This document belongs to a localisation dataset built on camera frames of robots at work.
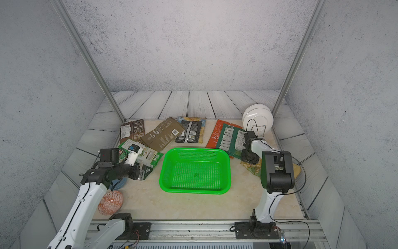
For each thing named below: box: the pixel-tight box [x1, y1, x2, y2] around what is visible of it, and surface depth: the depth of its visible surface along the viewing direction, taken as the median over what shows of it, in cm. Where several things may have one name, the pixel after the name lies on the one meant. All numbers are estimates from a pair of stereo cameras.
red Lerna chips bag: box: [205, 119, 244, 149], surface depth 111 cm
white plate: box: [242, 103, 274, 138], surface depth 104 cm
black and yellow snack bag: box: [174, 116, 207, 144], surface depth 110 cm
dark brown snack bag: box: [120, 118, 146, 145], surface depth 116 cm
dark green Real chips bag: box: [216, 123, 246, 160], surface depth 107 cm
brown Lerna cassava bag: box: [139, 116, 186, 153], surface depth 110 cm
